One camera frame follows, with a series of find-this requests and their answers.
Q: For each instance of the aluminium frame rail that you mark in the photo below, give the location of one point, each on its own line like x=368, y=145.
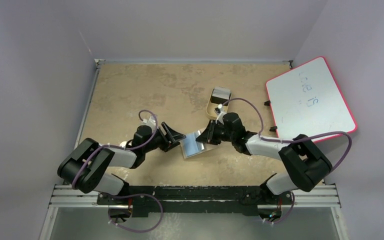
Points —
x=325, y=196

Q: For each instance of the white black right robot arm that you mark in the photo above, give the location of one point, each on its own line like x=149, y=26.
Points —
x=304, y=162

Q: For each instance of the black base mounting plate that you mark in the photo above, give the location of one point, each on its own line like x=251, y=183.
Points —
x=248, y=200

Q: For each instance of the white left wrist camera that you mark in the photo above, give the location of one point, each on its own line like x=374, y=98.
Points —
x=150, y=122

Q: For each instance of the beige oval card tray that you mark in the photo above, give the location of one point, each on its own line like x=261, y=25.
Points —
x=210, y=109

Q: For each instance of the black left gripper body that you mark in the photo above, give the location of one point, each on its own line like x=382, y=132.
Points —
x=159, y=140

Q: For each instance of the pink framed whiteboard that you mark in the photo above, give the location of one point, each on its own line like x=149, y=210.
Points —
x=307, y=100

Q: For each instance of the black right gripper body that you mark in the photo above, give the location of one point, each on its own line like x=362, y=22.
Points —
x=214, y=132

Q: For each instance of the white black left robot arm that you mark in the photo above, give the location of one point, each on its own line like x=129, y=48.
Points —
x=85, y=168

